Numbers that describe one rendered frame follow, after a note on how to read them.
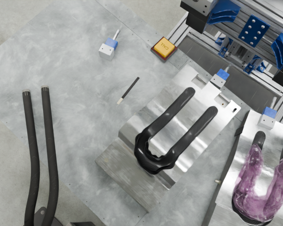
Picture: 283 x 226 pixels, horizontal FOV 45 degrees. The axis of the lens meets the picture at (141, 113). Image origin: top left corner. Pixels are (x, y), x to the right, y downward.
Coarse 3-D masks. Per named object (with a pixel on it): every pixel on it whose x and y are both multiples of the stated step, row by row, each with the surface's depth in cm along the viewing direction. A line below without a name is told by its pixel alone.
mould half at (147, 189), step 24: (192, 72) 128; (168, 96) 125; (144, 120) 119; (192, 120) 123; (216, 120) 123; (120, 144) 122; (168, 144) 116; (192, 144) 120; (120, 168) 119; (144, 192) 117
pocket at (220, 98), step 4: (216, 96) 127; (220, 96) 128; (224, 96) 127; (216, 100) 128; (220, 100) 128; (224, 100) 128; (228, 100) 127; (220, 104) 127; (224, 104) 128; (224, 108) 127
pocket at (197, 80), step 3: (198, 75) 129; (195, 78) 130; (198, 78) 130; (201, 78) 129; (192, 81) 130; (195, 81) 130; (198, 81) 130; (201, 81) 130; (204, 81) 129; (195, 84) 130; (198, 84) 130; (201, 84) 130; (204, 84) 130; (201, 87) 129
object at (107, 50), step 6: (114, 36) 138; (108, 42) 136; (114, 42) 136; (102, 48) 134; (108, 48) 134; (114, 48) 136; (102, 54) 135; (108, 54) 133; (114, 54) 139; (108, 60) 138
